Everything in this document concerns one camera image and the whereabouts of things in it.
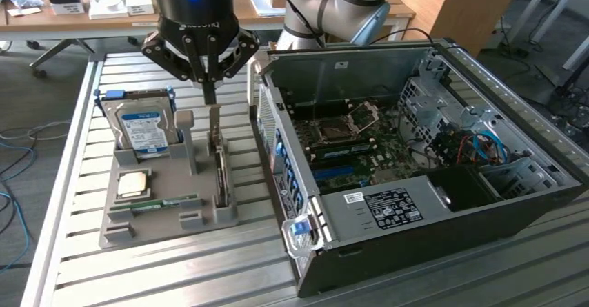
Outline black cable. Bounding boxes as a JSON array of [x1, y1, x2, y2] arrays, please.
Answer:
[[388, 27, 465, 55]]

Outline red wire bundle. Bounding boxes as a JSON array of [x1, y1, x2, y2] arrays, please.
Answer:
[[457, 136, 477, 165]]

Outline CPU chip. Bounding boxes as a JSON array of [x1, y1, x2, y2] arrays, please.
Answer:
[[118, 172, 148, 197]]

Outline green RAM stick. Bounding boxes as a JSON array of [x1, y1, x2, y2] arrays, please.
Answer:
[[112, 196, 202, 215]]

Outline small white box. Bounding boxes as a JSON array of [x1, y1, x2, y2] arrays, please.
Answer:
[[124, 0, 156, 17]]

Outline flat white box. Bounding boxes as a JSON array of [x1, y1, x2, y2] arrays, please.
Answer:
[[87, 0, 130, 21]]

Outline white box with black top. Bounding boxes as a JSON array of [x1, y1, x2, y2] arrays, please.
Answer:
[[46, 0, 87, 16]]

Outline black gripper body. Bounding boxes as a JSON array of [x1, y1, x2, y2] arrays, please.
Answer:
[[151, 0, 242, 46]]

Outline white papers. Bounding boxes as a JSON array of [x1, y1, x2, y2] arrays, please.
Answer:
[[250, 0, 287, 17]]

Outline blue wire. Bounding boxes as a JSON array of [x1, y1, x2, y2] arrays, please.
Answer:
[[473, 132, 511, 165]]

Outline metal drive cage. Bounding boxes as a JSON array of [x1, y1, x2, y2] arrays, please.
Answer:
[[397, 48, 508, 142]]

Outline metal socket cover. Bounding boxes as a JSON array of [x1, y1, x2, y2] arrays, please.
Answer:
[[347, 100, 381, 132]]

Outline grey chipset heatsink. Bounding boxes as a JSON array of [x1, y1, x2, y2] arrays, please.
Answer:
[[373, 166, 404, 184]]

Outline hard disk with blue label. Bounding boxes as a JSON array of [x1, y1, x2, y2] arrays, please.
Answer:
[[94, 86, 183, 159]]

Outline white card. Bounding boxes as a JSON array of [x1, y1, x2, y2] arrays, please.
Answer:
[[7, 6, 43, 18]]

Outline black open PC case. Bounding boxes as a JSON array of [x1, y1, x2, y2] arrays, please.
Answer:
[[248, 37, 589, 299]]

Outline white desk leg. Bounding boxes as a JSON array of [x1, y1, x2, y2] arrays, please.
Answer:
[[524, 0, 585, 44]]

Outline RAM stick with label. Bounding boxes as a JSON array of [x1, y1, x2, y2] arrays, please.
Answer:
[[318, 143, 373, 159]]

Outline grey power supply unit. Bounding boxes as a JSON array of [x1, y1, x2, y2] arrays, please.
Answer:
[[320, 175, 452, 249]]

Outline grey floor cable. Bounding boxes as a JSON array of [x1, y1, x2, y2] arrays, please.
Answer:
[[0, 119, 70, 142]]

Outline blue expansion slot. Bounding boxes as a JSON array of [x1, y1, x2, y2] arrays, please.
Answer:
[[315, 167, 356, 181]]

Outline CPU socket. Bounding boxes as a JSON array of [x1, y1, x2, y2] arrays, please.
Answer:
[[318, 117, 354, 142]]

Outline grey parts rack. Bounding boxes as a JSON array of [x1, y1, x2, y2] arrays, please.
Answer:
[[99, 110, 242, 249]]

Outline graphics card with metal bracket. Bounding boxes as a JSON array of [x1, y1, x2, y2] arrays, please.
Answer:
[[207, 103, 231, 210]]

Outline wooden desk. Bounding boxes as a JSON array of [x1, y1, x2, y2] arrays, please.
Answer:
[[0, 0, 419, 79]]

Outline green motherboard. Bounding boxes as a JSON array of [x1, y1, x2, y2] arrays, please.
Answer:
[[292, 103, 429, 189]]

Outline wooden cabinet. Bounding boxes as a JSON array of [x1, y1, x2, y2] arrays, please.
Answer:
[[384, 0, 528, 56]]

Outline blue floor cable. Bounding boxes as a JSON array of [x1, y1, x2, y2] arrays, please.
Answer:
[[0, 141, 36, 273]]

